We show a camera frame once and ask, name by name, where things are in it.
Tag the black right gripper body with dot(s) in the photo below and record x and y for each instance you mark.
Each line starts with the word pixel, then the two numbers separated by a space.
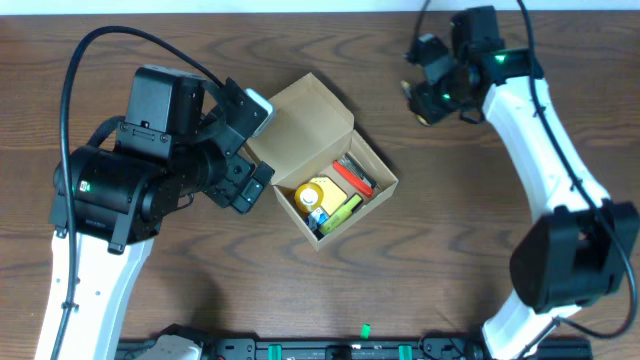
pixel 431 95

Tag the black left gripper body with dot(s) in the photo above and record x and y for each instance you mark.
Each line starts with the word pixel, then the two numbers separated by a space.
pixel 239 173

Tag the yellow tape roll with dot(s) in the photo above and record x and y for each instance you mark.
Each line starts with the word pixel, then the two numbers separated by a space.
pixel 308 197

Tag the brown cardboard box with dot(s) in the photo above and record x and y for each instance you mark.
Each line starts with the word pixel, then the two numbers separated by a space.
pixel 311 129

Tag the white blue staples box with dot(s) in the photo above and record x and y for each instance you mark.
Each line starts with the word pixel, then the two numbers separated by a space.
pixel 316 219

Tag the yellow sticky notepad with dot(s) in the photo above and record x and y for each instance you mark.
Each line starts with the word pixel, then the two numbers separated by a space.
pixel 333 195

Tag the black correction tape dispenser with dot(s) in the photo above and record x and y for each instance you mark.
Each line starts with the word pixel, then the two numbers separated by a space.
pixel 414 103

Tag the red black stapler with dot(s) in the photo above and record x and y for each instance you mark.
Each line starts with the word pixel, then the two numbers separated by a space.
pixel 349 169

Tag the yellow highlighter pen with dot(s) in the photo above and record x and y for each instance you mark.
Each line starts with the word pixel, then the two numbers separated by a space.
pixel 341 215

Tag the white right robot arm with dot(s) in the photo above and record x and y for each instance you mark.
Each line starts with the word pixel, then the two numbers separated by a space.
pixel 580 244

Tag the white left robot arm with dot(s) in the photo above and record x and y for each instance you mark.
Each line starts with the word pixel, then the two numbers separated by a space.
pixel 100 244

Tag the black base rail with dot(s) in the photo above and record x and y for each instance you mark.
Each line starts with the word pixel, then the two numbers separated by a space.
pixel 439 348

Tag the green clip on rail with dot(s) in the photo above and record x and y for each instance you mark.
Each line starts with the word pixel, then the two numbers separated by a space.
pixel 365 331

